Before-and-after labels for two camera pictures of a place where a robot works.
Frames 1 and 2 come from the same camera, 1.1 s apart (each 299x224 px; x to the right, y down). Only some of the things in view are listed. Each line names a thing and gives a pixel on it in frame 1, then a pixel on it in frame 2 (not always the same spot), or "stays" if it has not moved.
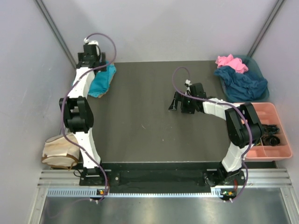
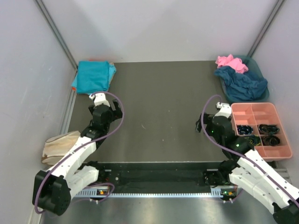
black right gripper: x=178 y=97 -> x=207 y=120
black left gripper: x=103 y=60 -> x=118 y=114
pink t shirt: x=234 y=63 stays
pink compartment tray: x=267 y=115 stays
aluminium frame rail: x=45 y=13 stays
